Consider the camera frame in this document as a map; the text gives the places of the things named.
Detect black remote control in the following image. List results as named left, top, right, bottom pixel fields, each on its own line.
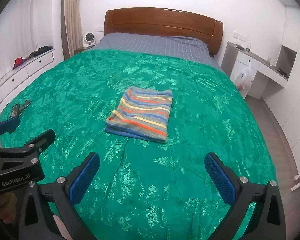
left=9, top=103, right=20, bottom=133

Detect small white fan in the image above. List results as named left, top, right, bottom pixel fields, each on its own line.
left=83, top=32, right=95, bottom=47

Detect person's left hand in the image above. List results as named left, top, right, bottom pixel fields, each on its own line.
left=0, top=192, right=17, bottom=224

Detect striped knit sweater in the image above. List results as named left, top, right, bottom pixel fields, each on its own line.
left=104, top=86, right=173, bottom=144

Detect white drawer cabinet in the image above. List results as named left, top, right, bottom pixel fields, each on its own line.
left=0, top=49, right=55, bottom=113

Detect grey checked bed sheet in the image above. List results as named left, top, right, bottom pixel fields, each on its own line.
left=87, top=33, right=223, bottom=73

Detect dark clothes on cabinet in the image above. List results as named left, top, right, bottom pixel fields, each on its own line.
left=27, top=46, right=53, bottom=60

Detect white desk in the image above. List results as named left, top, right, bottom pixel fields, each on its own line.
left=221, top=42, right=287, bottom=100

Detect white sheer curtain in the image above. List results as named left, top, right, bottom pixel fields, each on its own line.
left=0, top=0, right=38, bottom=78

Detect beige curtain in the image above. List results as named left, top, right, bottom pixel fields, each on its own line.
left=61, top=0, right=82, bottom=60

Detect red cloth on cabinet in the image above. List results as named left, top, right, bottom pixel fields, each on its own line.
left=13, top=57, right=27, bottom=69

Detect brown wooden headboard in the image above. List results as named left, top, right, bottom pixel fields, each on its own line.
left=104, top=7, right=223, bottom=57

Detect white plastic bag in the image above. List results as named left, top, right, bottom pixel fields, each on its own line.
left=234, top=62, right=253, bottom=99

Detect white wardrobe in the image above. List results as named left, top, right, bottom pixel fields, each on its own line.
left=263, top=7, right=300, bottom=191

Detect green floral bedspread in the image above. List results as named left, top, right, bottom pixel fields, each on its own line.
left=0, top=50, right=276, bottom=239

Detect small bottle on desk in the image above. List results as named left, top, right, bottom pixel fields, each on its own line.
left=246, top=42, right=251, bottom=52

